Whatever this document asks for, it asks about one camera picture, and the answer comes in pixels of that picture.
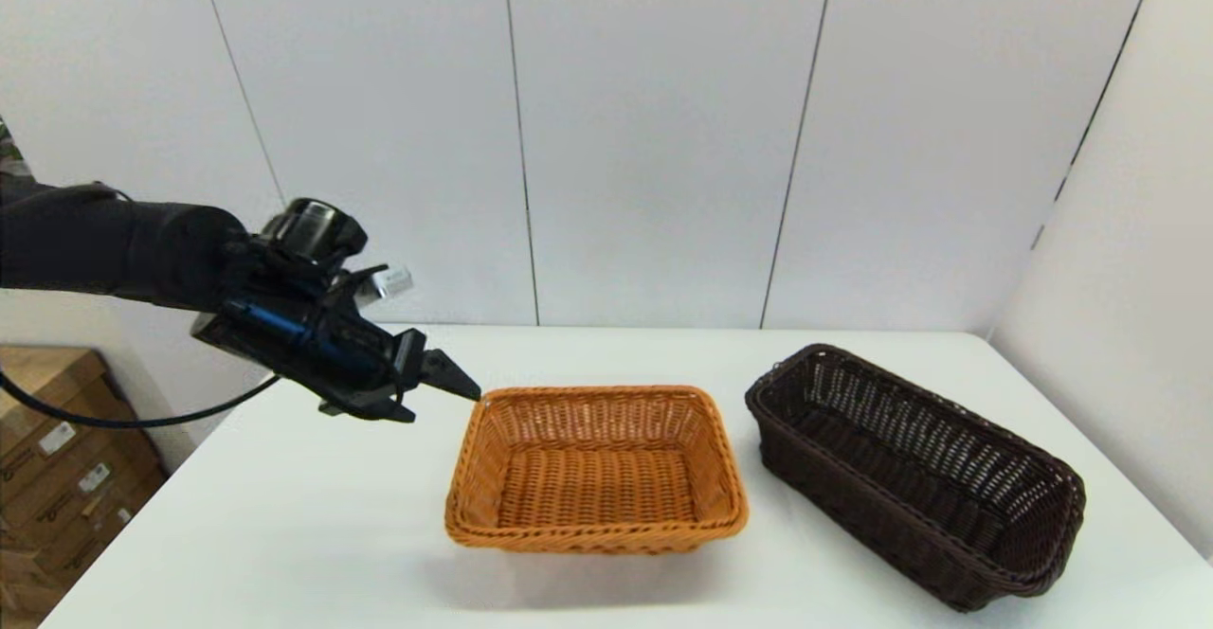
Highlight orange wicker basket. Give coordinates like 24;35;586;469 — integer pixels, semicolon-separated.
445;385;750;554

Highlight dark brown wicker basket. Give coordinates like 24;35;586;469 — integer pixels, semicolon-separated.
746;345;1087;611

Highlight brown cardboard box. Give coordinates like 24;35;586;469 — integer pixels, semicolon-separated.
0;347;129;464
0;530;143;622
0;473;172;578
0;425;160;530

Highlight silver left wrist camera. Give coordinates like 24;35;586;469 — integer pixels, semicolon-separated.
355;266;415;304

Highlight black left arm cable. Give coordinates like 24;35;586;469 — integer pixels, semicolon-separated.
0;368;282;429

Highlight dark framed wall picture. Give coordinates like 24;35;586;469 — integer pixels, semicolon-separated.
0;117;34;181

